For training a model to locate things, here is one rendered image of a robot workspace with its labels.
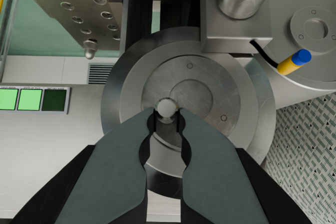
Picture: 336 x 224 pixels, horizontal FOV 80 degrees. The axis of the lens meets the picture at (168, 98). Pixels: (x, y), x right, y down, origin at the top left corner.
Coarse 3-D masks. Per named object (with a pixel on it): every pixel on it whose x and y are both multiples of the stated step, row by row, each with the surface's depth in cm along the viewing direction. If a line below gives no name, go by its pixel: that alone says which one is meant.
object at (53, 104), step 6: (48, 90) 51; (54, 90) 51; (60, 90) 51; (48, 96) 50; (54, 96) 50; (60, 96) 50; (48, 102) 50; (54, 102) 50; (60, 102) 50; (42, 108) 50; (48, 108) 50; (54, 108) 50; (60, 108) 50
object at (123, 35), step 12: (132, 0) 22; (144, 0) 32; (132, 12) 22; (144, 12) 33; (132, 24) 22; (144, 24) 33; (120, 36) 19; (132, 36) 22; (144, 36) 33; (120, 48) 19
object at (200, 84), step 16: (160, 64) 16; (176, 64) 16; (192, 64) 16; (208, 64) 16; (160, 80) 15; (176, 80) 15; (192, 80) 16; (208, 80) 15; (224, 80) 15; (144, 96) 15; (160, 96) 15; (176, 96) 15; (192, 96) 15; (208, 96) 16; (224, 96) 15; (192, 112) 15; (208, 112) 15; (224, 112) 15; (160, 128) 15; (224, 128) 15; (176, 144) 14
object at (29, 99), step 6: (24, 90) 51; (30, 90) 51; (36, 90) 51; (24, 96) 50; (30, 96) 50; (36, 96) 50; (24, 102) 50; (30, 102) 50; (36, 102) 50; (18, 108) 50; (24, 108) 50; (30, 108) 50; (36, 108) 50
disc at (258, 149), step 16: (160, 32) 18; (176, 32) 18; (192, 32) 18; (128, 48) 18; (144, 48) 18; (128, 64) 18; (256, 64) 18; (112, 80) 17; (256, 80) 17; (112, 96) 17; (272, 96) 17; (112, 112) 17; (272, 112) 17; (256, 128) 17; (272, 128) 17; (256, 144) 16; (256, 160) 16; (160, 176) 16; (160, 192) 16; (176, 192) 16
